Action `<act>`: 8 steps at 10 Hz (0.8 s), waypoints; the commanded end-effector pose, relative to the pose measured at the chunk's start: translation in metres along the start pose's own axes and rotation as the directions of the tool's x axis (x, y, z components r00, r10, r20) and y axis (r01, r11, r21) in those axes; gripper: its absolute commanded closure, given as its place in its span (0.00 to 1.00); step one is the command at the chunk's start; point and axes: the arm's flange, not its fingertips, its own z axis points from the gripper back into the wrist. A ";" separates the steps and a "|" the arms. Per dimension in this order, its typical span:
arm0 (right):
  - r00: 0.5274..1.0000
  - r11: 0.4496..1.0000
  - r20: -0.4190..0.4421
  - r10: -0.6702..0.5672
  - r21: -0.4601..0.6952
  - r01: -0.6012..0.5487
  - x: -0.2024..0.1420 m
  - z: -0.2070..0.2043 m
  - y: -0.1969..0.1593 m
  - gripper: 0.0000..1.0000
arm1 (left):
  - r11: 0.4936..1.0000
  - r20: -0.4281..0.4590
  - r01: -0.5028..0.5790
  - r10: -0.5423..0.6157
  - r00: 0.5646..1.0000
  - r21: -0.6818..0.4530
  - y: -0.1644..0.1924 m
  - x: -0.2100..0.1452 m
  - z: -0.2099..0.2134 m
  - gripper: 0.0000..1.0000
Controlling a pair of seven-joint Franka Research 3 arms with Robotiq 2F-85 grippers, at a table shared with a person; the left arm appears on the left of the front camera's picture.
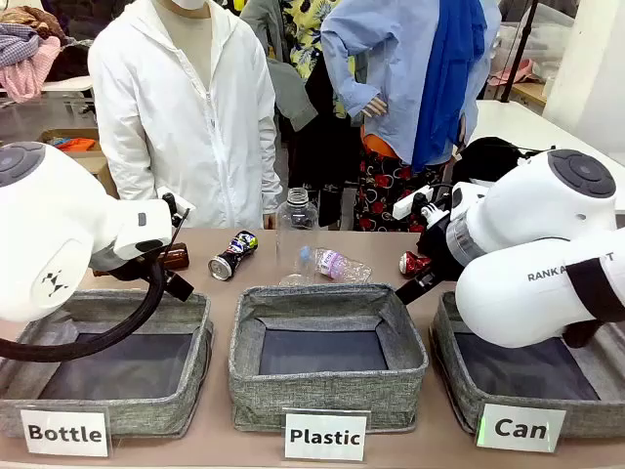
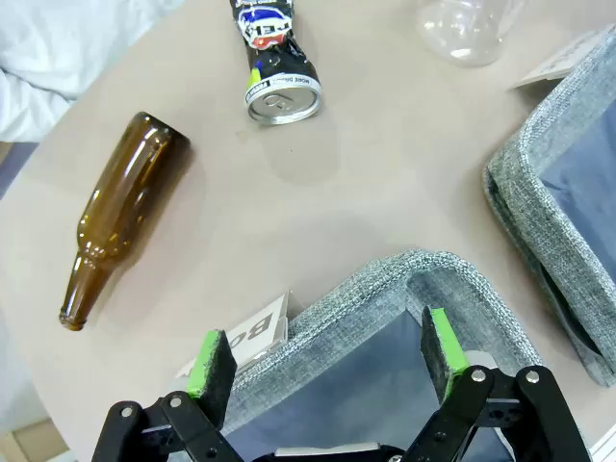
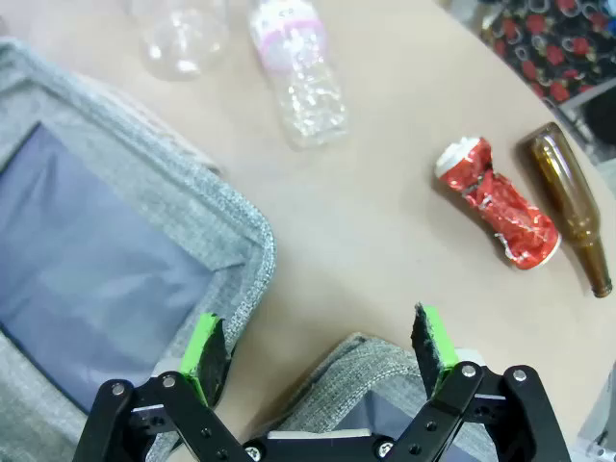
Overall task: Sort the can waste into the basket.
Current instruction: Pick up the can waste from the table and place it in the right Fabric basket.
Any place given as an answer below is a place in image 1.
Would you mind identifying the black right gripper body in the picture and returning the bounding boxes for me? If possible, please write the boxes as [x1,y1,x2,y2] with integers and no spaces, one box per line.
[415,214,471,294]

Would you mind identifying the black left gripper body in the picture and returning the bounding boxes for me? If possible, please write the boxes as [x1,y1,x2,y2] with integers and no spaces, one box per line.
[109,251,172,284]

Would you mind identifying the crushed red can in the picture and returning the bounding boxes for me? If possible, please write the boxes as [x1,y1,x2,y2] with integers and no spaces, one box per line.
[398,250,434,278]

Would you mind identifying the crushed dark printed can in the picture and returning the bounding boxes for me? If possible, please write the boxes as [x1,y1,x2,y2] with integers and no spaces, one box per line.
[207,230,260,282]

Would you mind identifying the crushed bottle purple label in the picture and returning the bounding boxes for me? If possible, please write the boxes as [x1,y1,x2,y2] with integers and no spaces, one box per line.
[298,245,374,284]

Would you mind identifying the large clear plastic bottle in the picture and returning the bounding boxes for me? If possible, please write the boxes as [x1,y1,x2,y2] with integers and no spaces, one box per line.
[275,187,321,287]

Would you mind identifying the grey basket labelled Can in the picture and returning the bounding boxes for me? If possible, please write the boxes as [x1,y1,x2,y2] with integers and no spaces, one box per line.
[429,290,625,440]

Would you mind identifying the grey basket labelled Bottle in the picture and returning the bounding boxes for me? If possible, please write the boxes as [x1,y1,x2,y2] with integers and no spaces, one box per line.
[0,288,215,439]

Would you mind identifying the grey basket labelled Plastic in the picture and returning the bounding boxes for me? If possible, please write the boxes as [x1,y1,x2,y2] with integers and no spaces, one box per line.
[228,281,430,434]

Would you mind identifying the white Can label sign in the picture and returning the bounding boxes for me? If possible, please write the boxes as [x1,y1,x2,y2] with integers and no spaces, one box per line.
[476,403,567,453]

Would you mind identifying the red floral black skirt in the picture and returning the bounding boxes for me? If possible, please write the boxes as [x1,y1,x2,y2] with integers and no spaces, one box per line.
[354,146,448,234]

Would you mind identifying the black bag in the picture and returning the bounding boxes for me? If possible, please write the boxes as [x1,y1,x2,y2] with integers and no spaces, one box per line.
[451,136,543,187]

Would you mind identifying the wooden open box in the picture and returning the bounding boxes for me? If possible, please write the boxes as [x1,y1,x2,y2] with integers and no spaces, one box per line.
[37,127,119,199]

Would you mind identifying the orange garment under shirt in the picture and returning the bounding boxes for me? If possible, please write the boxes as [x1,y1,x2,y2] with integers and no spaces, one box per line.
[360,132,400,160]

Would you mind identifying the black printed trousers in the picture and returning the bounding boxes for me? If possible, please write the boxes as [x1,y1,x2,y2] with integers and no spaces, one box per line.
[287,63,363,231]

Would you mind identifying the person in white jacket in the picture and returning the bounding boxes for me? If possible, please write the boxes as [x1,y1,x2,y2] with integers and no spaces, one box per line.
[87,0,284,230]

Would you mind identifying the white Plastic label sign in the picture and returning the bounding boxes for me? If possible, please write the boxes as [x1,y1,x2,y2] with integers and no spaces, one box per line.
[281,407,371,463]

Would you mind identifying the dark blue hanging cloth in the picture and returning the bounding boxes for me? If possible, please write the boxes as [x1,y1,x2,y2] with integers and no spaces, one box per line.
[411,0,488,173]

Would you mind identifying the white Bottle label sign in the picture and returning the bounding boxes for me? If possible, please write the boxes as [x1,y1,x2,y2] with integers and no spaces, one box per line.
[19,407,111,459]

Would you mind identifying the mannequin in light blue shirt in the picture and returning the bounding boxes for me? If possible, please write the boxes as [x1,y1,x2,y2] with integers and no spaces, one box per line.
[320,0,503,172]

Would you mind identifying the black stand pole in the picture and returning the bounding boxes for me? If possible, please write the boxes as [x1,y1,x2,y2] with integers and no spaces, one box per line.
[500,0,540,104]

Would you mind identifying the grey hanging jacket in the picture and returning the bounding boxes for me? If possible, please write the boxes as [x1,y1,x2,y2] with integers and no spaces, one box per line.
[238,0,319,133]

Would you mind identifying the pink checked cloth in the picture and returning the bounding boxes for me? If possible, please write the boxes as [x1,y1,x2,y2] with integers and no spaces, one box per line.
[0,36,63,105]

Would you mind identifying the purple plaid cloth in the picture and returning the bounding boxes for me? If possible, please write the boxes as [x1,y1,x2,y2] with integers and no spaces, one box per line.
[0,21,43,68]

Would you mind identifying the yellow floral garment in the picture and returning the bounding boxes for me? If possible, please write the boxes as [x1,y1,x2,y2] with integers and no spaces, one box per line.
[281,0,358,119]

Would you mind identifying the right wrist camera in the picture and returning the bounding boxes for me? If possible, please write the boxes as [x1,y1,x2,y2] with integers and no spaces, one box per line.
[392,184,453,227]

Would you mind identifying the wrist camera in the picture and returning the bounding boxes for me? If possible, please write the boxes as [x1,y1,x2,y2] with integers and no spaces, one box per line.
[392,184,453,227]
[155,185,197,231]

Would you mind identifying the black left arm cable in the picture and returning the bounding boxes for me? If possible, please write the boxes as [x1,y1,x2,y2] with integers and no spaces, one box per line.
[0,253,168,362]

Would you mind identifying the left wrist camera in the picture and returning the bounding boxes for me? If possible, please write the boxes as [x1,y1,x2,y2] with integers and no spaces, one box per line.
[155,185,197,231]

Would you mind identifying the black clamp mount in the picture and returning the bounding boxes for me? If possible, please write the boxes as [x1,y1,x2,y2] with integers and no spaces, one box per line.
[512,145,558,158]

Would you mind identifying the black right arm cable sleeve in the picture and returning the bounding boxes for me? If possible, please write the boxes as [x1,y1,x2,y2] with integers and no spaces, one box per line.
[561,257,625,349]

